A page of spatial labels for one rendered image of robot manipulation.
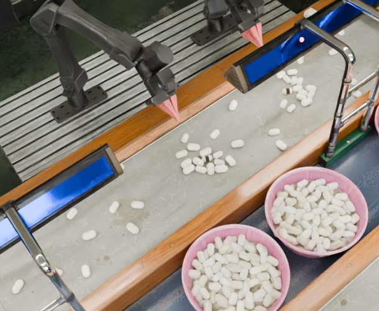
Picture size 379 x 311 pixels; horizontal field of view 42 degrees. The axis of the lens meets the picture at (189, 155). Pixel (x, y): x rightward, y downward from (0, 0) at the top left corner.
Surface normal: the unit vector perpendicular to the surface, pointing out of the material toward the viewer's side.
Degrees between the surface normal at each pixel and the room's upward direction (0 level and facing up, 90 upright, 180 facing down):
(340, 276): 0
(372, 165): 0
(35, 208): 58
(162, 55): 45
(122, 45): 30
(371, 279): 0
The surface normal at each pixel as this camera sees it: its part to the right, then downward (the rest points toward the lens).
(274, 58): 0.47, 0.20
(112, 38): 0.40, -0.39
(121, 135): -0.08, -0.59
